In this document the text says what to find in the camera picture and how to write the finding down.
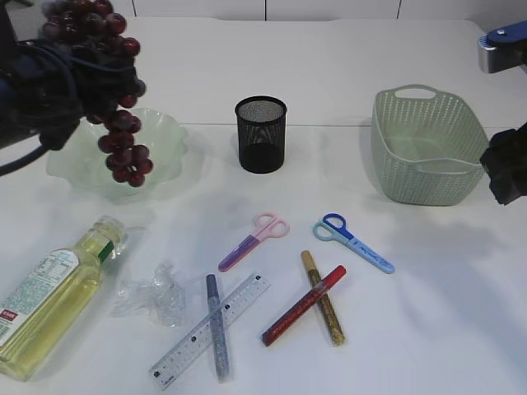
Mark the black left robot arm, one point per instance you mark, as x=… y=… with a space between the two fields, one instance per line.
x=11 y=133

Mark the pink purple scissors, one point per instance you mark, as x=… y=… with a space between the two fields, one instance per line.
x=266 y=225

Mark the yellow tea bottle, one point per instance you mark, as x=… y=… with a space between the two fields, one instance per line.
x=46 y=303

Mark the black mesh pen holder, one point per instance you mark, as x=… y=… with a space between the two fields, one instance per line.
x=261 y=122

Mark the gold glitter pen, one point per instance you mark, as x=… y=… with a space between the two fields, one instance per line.
x=325 y=306

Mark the green woven plastic basket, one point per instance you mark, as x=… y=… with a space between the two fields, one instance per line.
x=426 y=146

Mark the clear plastic ruler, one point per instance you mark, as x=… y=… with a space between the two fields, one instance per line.
x=176 y=361

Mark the silver glitter pen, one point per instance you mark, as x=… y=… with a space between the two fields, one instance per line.
x=220 y=352

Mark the purple artificial grape bunch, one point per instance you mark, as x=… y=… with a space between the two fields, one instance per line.
x=91 y=35

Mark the blue scissors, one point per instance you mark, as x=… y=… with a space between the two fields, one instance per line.
x=333 y=227

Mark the clear plastic sheet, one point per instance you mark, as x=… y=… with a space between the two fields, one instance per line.
x=161 y=298

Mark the red glitter pen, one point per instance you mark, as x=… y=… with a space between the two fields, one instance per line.
x=302 y=305

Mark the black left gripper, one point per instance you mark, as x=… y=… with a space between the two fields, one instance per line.
x=55 y=88

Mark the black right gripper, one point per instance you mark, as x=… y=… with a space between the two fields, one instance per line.
x=504 y=161

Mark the pale green wavy plate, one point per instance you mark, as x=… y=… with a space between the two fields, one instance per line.
x=82 y=164

